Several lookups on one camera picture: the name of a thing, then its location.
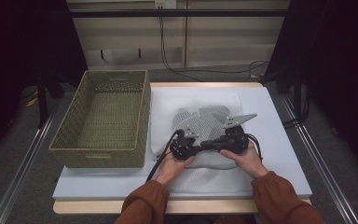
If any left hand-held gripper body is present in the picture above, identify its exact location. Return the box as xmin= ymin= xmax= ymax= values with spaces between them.
xmin=170 ymin=124 xmax=200 ymax=161

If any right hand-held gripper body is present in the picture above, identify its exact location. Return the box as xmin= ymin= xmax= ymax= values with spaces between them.
xmin=217 ymin=113 xmax=258 ymax=155

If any black cloth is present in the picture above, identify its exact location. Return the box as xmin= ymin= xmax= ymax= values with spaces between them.
xmin=171 ymin=105 xmax=241 ymax=147

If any white mesh laundry bag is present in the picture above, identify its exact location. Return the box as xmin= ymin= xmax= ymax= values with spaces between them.
xmin=148 ymin=90 xmax=255 ymax=195

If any green woven basket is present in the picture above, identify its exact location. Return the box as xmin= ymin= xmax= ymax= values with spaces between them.
xmin=48 ymin=69 xmax=152 ymax=169

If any person's right hand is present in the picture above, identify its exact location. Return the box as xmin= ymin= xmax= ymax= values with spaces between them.
xmin=219 ymin=141 xmax=269 ymax=180

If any person's left hand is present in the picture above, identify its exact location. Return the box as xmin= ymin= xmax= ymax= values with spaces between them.
xmin=155 ymin=153 xmax=196 ymax=187

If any white foam mat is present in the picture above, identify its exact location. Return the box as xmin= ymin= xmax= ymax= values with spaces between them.
xmin=51 ymin=86 xmax=312 ymax=200

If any black metal stand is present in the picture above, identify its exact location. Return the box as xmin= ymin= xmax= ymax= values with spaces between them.
xmin=36 ymin=71 xmax=49 ymax=129
xmin=293 ymin=66 xmax=302 ymax=119

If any dark curtain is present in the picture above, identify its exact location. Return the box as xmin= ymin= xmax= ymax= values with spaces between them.
xmin=265 ymin=0 xmax=358 ymax=178
xmin=0 ymin=0 xmax=88 ymax=166

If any black horizontal bar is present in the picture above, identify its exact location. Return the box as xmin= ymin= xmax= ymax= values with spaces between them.
xmin=69 ymin=8 xmax=290 ymax=18

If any yellow floor object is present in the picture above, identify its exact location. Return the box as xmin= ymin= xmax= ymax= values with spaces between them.
xmin=24 ymin=90 xmax=40 ymax=108

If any left hand-held gripper black cable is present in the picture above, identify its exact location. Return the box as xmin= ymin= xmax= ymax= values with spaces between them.
xmin=145 ymin=129 xmax=183 ymax=183

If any hand-held gripper black cable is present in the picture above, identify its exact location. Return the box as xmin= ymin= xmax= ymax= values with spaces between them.
xmin=245 ymin=133 xmax=264 ymax=161
xmin=145 ymin=129 xmax=183 ymax=183

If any right hand-held gripper black cable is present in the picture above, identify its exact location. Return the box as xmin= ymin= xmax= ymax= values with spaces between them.
xmin=245 ymin=133 xmax=264 ymax=161

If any black floor cable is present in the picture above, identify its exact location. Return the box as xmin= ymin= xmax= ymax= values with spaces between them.
xmin=281 ymin=92 xmax=311 ymax=129

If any black wall cable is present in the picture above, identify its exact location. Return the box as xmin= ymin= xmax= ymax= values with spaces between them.
xmin=158 ymin=16 xmax=269 ymax=82

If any metal floor rail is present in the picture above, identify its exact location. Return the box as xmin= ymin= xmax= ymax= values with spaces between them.
xmin=0 ymin=102 xmax=63 ymax=224
xmin=281 ymin=96 xmax=358 ymax=224

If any white wall socket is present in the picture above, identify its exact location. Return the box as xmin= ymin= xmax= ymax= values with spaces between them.
xmin=154 ymin=0 xmax=177 ymax=9

